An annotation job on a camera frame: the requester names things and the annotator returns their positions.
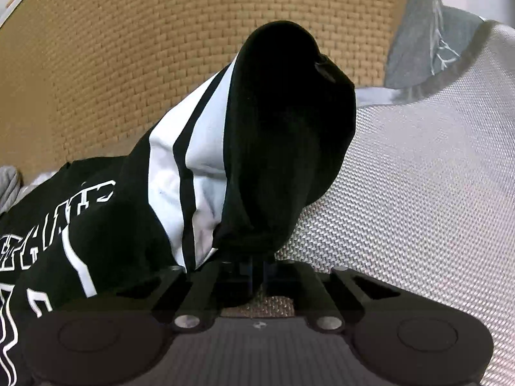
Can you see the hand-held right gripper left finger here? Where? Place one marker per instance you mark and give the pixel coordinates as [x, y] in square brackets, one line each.
[209, 289]

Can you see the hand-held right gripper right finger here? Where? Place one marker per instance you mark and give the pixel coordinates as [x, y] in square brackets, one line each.
[309, 289]

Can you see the black white printed t-shirt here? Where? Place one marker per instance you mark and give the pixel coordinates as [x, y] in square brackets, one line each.
[281, 128]

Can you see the folded grey garment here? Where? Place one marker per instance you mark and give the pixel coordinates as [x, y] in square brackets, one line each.
[10, 187]

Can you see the woven tan mattress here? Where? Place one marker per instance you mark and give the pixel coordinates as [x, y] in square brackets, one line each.
[120, 68]

